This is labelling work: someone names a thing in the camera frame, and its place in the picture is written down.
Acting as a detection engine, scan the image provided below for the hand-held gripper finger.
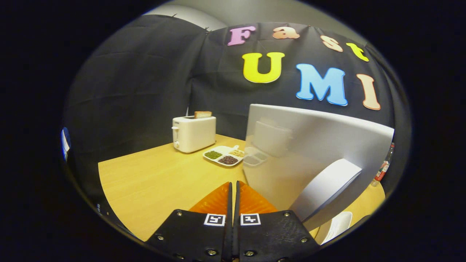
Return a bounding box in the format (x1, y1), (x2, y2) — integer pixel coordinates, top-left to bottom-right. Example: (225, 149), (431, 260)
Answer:
(146, 181), (233, 262)
(235, 180), (321, 262)

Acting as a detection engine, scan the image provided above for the white toaster oven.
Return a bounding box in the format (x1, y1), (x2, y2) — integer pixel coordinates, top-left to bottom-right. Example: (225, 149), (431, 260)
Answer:
(243, 104), (395, 231)

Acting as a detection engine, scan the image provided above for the cream bread toaster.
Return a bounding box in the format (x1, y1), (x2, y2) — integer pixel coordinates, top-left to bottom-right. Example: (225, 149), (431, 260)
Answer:
(172, 116), (217, 154)

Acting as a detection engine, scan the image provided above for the white divided bean dish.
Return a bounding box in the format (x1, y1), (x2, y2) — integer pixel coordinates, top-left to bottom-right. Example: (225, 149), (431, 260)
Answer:
(203, 145), (245, 167)

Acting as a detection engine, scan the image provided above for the small white ribbed tray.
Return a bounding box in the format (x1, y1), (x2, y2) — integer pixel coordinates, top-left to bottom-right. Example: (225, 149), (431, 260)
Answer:
(320, 211), (353, 245)

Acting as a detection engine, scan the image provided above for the clear bottle with red label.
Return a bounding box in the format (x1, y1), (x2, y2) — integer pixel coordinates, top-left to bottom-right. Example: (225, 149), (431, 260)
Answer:
(371, 142), (395, 187)

